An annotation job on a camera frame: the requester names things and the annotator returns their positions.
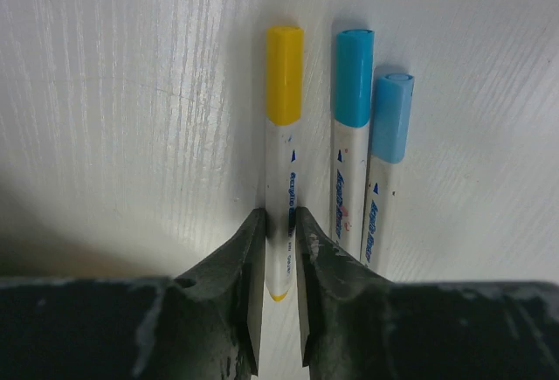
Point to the yellow capped highlighter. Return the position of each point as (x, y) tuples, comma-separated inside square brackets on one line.
[(284, 81)]

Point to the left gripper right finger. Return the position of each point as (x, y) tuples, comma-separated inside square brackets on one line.
[(355, 324)]

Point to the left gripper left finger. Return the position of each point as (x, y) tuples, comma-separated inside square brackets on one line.
[(203, 324)]

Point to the teal capped acrylic marker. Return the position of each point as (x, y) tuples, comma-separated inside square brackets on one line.
[(353, 69)]

